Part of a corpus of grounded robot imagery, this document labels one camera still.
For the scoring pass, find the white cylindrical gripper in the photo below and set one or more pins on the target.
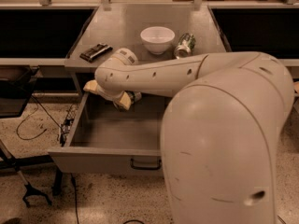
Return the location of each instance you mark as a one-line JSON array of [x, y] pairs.
[[106, 96]]

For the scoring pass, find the green 7up can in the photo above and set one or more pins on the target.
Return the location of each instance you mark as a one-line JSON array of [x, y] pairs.
[[136, 95]]

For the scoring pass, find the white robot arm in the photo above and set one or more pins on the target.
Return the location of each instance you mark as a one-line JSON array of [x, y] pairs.
[[219, 133]]

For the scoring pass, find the grey open drawer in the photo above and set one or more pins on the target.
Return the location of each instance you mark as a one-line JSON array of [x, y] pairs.
[[103, 139]]

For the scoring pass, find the grey cabinet counter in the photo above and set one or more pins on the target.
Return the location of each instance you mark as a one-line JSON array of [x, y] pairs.
[[124, 22]]

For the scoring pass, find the green can on counter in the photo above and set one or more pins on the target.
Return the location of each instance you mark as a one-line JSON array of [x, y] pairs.
[[185, 46]]

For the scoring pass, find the power strip on floor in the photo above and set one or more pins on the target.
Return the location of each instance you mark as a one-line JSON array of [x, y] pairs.
[[65, 127]]

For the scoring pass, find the white bowl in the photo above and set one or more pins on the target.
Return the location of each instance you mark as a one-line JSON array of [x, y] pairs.
[[157, 39]]

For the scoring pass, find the black chair left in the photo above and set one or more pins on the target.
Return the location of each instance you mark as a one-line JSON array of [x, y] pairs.
[[17, 84]]

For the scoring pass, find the black drawer handle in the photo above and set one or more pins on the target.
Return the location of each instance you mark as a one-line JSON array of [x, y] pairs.
[[145, 166]]

